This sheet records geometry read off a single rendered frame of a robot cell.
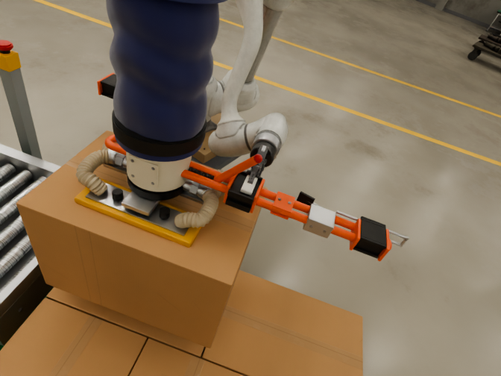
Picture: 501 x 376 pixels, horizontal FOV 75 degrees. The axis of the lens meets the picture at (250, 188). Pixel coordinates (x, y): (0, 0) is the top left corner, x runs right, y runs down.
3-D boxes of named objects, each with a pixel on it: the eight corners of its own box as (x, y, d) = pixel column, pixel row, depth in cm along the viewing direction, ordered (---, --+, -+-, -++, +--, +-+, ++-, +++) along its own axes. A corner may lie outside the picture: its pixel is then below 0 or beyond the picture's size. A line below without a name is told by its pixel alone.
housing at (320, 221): (302, 230, 86) (307, 218, 83) (306, 213, 91) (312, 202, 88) (327, 239, 85) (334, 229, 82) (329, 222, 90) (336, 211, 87)
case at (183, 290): (45, 283, 111) (14, 202, 84) (113, 207, 141) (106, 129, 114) (209, 349, 107) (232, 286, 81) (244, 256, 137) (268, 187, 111)
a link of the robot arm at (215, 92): (175, 105, 165) (179, 66, 149) (209, 103, 173) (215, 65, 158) (186, 126, 157) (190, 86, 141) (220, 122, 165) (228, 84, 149)
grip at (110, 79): (98, 95, 110) (96, 80, 107) (113, 85, 116) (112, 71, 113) (120, 103, 109) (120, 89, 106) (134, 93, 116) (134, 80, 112)
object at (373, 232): (349, 250, 84) (357, 238, 81) (350, 230, 90) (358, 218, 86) (380, 262, 83) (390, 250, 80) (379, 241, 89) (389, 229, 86)
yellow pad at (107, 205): (74, 202, 89) (71, 189, 85) (97, 180, 96) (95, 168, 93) (189, 248, 86) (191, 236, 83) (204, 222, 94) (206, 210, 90)
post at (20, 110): (37, 209, 205) (-9, 51, 140) (45, 201, 211) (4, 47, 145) (47, 212, 205) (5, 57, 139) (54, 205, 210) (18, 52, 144)
